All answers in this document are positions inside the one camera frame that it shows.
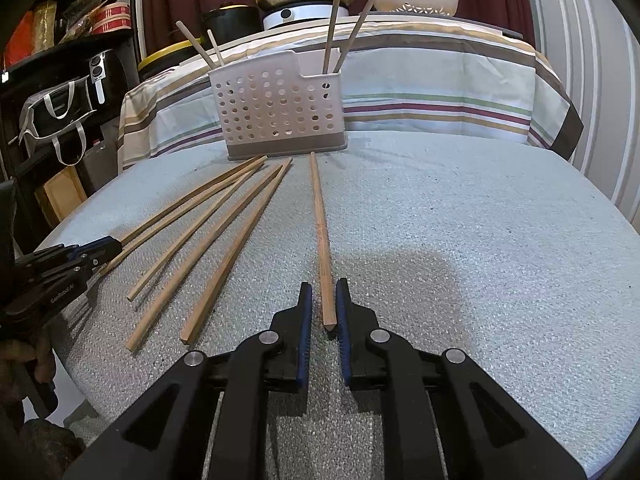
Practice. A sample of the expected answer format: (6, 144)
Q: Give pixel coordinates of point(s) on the person's left hand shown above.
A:
(42, 365)

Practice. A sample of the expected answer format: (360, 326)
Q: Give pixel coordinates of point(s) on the red and white round box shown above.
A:
(112, 17)

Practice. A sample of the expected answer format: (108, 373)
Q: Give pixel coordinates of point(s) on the white perforated utensil basket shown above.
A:
(275, 110)

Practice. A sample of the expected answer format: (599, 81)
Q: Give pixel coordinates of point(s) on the slim wooden chopstick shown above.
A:
(204, 260)
(332, 20)
(352, 37)
(183, 217)
(197, 230)
(322, 240)
(215, 47)
(237, 255)
(195, 200)
(195, 45)

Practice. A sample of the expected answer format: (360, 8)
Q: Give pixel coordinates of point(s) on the striped tablecloth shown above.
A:
(425, 75)

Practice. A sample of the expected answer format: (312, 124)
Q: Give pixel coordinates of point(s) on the yellow and black griddle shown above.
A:
(165, 55)

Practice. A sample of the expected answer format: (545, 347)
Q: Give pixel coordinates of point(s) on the brown snack bag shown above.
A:
(75, 27)

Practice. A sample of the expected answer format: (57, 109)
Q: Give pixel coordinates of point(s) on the wooden board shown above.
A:
(65, 192)

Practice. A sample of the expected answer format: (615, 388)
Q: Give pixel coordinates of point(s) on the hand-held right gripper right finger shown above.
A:
(342, 355)

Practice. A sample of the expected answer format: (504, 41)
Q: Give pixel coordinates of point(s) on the grey tray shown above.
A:
(495, 27)

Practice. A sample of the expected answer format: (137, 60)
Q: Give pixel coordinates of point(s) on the dark plastic snack bag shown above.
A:
(85, 2)

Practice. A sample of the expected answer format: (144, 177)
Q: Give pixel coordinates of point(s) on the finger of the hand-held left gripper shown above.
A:
(107, 247)
(65, 271)

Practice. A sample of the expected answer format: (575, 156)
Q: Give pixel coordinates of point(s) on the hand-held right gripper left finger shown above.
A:
(302, 365)

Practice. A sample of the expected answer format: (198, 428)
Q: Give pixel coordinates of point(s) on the dark patterned cloth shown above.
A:
(50, 445)

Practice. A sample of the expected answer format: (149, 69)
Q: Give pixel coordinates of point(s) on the orange packet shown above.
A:
(22, 35)

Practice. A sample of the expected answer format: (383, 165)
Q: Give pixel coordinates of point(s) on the white wardrobe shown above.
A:
(590, 85)

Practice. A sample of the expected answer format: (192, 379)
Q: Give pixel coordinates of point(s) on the black shelf rack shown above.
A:
(134, 20)

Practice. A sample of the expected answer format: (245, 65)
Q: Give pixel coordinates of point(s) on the black and silver air fryer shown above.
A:
(120, 80)

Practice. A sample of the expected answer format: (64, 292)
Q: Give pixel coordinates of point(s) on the black pot with yellow lid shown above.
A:
(235, 22)

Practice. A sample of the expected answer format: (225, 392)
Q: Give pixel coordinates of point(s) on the yellow packet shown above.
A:
(44, 25)

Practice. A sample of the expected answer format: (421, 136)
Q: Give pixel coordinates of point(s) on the white induction cooker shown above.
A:
(295, 15)

